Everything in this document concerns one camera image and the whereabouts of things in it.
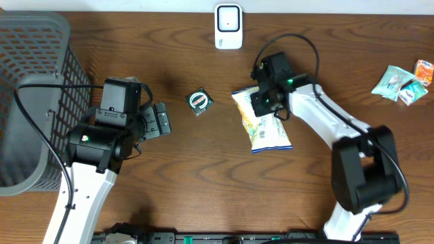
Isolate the orange red snack packet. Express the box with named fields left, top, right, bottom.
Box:
left=414, top=60, right=433, bottom=86

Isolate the teal white packet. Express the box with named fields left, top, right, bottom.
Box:
left=399, top=81, right=428, bottom=106

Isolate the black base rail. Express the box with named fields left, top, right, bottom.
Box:
left=91, top=222, right=401, bottom=244

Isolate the white barcode scanner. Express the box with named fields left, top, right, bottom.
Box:
left=214, top=3, right=243, bottom=49

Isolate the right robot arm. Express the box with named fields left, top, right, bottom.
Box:
left=250, top=52, right=408, bottom=242

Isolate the dark green Zam-Buk box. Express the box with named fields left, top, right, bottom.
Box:
left=185, top=87, right=214, bottom=116

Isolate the green snack packet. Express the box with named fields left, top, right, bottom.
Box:
left=371, top=65, right=415, bottom=102

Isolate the large orange white snack bag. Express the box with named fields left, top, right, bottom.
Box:
left=231, top=86, right=292, bottom=154

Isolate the black camera cable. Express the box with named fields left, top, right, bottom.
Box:
left=250, top=33, right=410, bottom=235

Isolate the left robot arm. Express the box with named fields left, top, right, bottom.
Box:
left=43, top=77, right=172, bottom=243

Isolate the black plastic mesh basket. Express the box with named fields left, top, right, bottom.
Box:
left=1, top=12, right=92, bottom=196

